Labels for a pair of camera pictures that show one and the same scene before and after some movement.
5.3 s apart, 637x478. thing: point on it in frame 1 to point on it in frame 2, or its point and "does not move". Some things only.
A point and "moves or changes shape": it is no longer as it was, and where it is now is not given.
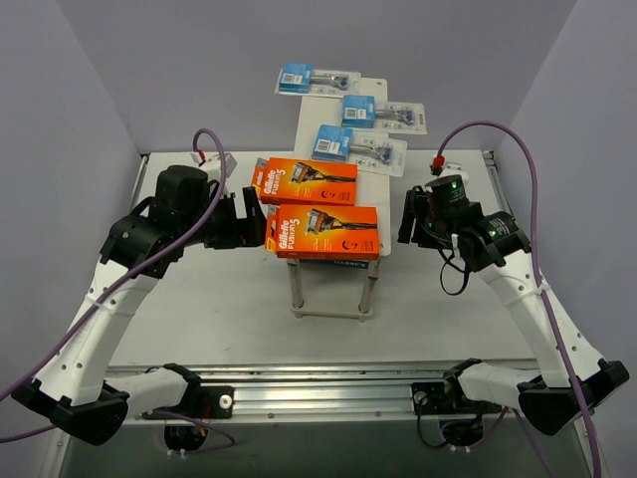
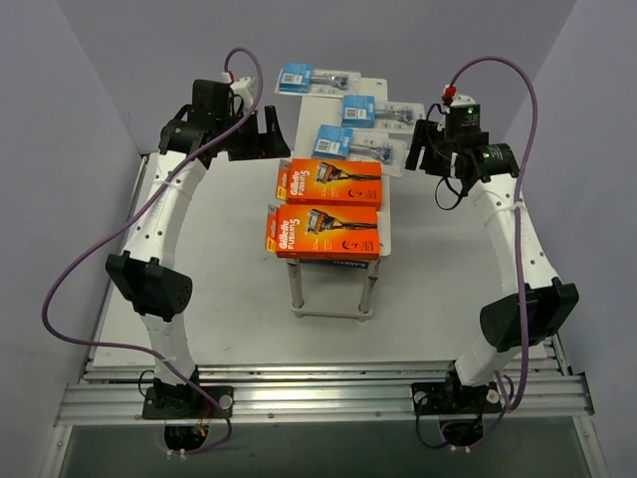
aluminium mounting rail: [320, 390] does not move
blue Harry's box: [344, 263] does not move
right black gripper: [418, 219] to [430, 151]
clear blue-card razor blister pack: [374, 150] does not move
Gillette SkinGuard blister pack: [359, 112] does not move
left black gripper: [231, 225] to [250, 140]
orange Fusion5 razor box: [305, 181] moves or changes shape
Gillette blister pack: [303, 79] does not move
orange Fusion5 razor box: [322, 232] does not move
